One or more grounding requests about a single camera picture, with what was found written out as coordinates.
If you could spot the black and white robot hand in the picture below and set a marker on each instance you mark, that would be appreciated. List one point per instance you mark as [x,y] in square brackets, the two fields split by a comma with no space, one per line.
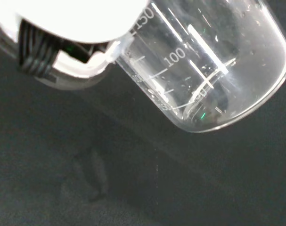
[69,21]

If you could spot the black cloth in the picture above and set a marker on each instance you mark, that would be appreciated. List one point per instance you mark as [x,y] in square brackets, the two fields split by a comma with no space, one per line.
[86,164]

